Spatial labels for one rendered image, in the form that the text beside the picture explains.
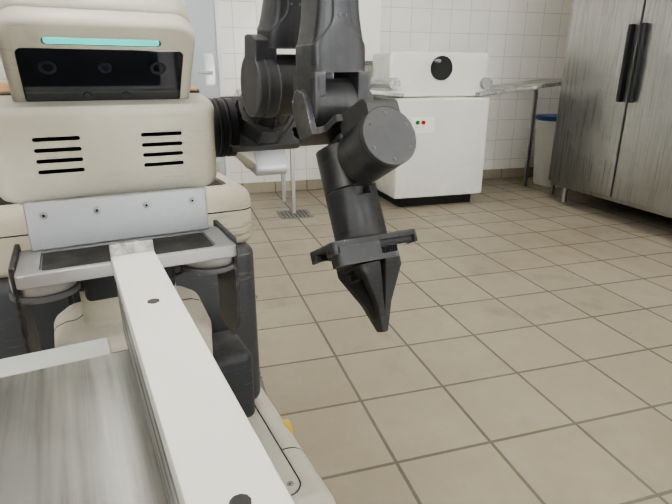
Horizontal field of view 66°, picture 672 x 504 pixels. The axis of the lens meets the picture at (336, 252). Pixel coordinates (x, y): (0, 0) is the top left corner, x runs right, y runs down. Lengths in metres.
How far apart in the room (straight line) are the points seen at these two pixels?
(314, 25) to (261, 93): 0.13
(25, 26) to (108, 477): 0.49
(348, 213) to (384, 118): 0.11
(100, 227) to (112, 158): 0.09
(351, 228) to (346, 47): 0.19
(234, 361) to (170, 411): 0.78
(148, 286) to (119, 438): 0.09
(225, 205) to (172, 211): 0.33
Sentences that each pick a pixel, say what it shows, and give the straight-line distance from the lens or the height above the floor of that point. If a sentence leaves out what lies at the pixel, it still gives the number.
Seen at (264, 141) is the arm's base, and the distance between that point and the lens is 0.78.
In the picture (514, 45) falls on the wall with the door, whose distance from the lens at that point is 5.67.
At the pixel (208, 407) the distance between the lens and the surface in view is 0.21.
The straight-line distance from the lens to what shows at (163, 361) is 0.25.
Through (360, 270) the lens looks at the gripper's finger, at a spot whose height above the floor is 0.84.
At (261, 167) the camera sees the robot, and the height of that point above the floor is 0.89.
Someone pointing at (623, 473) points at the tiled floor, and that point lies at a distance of 1.71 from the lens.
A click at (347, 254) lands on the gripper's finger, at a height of 0.86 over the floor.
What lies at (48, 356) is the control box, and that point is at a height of 0.84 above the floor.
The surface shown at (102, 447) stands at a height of 0.84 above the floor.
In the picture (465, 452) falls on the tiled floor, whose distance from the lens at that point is 1.62.
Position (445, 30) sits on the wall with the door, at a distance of 5.28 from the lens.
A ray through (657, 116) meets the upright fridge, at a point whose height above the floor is 0.77.
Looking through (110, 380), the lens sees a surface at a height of 0.84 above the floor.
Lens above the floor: 1.02
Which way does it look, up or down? 19 degrees down
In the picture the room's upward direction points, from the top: straight up
